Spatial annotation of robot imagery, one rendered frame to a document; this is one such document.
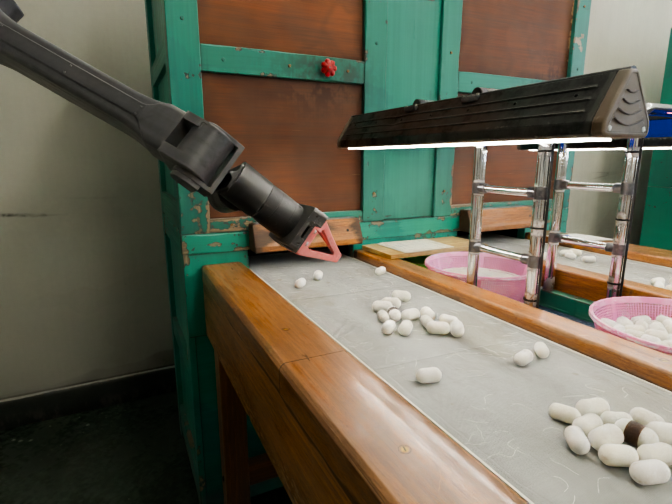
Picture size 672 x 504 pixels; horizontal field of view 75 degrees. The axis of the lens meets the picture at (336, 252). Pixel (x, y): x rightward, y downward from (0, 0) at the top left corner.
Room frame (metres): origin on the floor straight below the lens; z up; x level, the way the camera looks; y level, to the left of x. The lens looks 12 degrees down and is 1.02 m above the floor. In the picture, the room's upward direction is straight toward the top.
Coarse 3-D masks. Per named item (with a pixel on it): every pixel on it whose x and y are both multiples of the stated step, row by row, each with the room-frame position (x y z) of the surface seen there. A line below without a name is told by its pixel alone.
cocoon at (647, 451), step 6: (648, 444) 0.36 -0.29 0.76; (654, 444) 0.36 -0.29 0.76; (660, 444) 0.36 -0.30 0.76; (666, 444) 0.36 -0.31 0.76; (642, 450) 0.36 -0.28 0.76; (648, 450) 0.35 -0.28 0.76; (654, 450) 0.35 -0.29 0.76; (660, 450) 0.35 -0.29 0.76; (666, 450) 0.35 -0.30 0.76; (642, 456) 0.35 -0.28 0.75; (648, 456) 0.35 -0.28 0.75; (654, 456) 0.35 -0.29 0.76; (660, 456) 0.35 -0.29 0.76; (666, 456) 0.35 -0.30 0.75; (666, 462) 0.35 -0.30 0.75
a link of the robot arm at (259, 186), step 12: (240, 168) 0.60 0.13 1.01; (252, 168) 0.61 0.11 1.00; (228, 180) 0.60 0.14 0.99; (240, 180) 0.58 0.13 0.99; (252, 180) 0.59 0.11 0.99; (264, 180) 0.61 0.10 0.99; (228, 192) 0.59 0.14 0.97; (240, 192) 0.59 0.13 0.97; (252, 192) 0.59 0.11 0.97; (264, 192) 0.60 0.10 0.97; (240, 204) 0.60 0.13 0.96; (252, 204) 0.59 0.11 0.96
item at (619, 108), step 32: (480, 96) 0.67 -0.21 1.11; (512, 96) 0.61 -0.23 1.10; (544, 96) 0.56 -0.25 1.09; (576, 96) 0.52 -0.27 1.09; (608, 96) 0.48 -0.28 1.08; (640, 96) 0.49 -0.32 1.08; (352, 128) 0.99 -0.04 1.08; (384, 128) 0.86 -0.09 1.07; (416, 128) 0.76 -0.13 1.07; (448, 128) 0.69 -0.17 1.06; (480, 128) 0.62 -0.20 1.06; (512, 128) 0.57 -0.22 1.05; (544, 128) 0.53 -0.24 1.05; (576, 128) 0.49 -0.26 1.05; (608, 128) 0.47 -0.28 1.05; (640, 128) 0.49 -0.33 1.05
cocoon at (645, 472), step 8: (632, 464) 0.34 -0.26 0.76; (640, 464) 0.34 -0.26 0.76; (648, 464) 0.33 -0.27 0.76; (656, 464) 0.33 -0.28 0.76; (664, 464) 0.34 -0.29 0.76; (632, 472) 0.33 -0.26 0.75; (640, 472) 0.33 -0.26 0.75; (648, 472) 0.33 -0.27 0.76; (656, 472) 0.33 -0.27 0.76; (664, 472) 0.33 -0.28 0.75; (640, 480) 0.33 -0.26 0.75; (648, 480) 0.33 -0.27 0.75; (656, 480) 0.33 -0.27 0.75; (664, 480) 0.33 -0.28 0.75
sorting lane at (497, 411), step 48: (288, 288) 0.92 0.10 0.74; (336, 288) 0.92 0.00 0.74; (384, 288) 0.92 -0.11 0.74; (336, 336) 0.66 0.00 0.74; (384, 336) 0.66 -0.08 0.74; (432, 336) 0.66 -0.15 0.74; (480, 336) 0.66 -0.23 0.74; (528, 336) 0.66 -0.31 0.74; (432, 384) 0.51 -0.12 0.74; (480, 384) 0.51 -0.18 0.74; (528, 384) 0.51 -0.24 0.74; (576, 384) 0.51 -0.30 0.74; (624, 384) 0.51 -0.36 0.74; (480, 432) 0.41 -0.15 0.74; (528, 432) 0.41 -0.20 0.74; (528, 480) 0.34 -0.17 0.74; (576, 480) 0.34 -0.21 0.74; (624, 480) 0.34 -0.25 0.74
